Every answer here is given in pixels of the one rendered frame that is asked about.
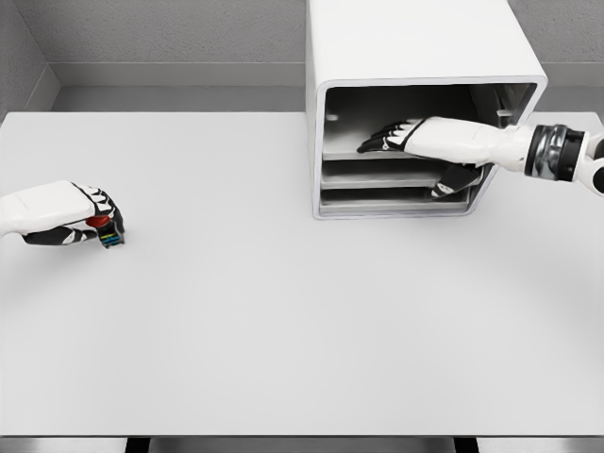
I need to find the black load switch red knob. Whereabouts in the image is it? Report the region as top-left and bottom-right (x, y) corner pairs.
(85, 214), (126, 250)

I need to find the grey shallow cabinet drawer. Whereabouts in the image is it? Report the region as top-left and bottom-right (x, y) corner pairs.
(322, 148), (478, 162)
(319, 186), (478, 214)
(320, 159), (447, 191)

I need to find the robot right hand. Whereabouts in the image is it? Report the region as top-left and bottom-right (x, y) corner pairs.
(356, 115), (500, 200)

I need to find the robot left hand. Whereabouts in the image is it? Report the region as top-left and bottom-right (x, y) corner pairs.
(12, 180), (126, 247)

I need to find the white multi-storey storage cabinet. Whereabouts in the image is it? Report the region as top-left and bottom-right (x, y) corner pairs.
(305, 0), (549, 222)

